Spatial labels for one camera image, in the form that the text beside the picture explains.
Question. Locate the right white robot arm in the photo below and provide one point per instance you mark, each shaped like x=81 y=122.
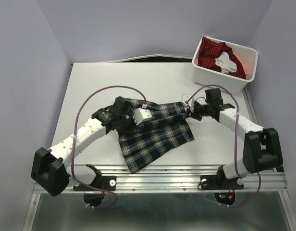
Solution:
x=261 y=150

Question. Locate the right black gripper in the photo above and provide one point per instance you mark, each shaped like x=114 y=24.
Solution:
x=193 y=113

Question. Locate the white plastic bin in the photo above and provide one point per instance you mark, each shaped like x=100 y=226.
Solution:
x=247 y=56

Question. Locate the aluminium rail frame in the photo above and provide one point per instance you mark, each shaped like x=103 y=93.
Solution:
x=152 y=179

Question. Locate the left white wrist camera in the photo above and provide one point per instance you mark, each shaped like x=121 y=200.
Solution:
x=141 y=115

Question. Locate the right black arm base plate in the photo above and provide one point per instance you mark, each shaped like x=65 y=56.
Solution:
x=225 y=188

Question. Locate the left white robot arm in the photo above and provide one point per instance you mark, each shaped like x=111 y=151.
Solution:
x=50 y=165

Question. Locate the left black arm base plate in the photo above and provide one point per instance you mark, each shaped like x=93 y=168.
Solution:
x=99 y=191

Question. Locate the red polka dot skirt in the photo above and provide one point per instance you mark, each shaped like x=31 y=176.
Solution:
x=209 y=50

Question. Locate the white garment in bin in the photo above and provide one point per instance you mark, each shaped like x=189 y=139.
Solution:
x=225 y=63

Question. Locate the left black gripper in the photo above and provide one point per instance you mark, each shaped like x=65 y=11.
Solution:
x=129 y=113

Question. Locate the navy plaid pleated skirt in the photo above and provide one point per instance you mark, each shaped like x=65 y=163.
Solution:
x=145 y=143

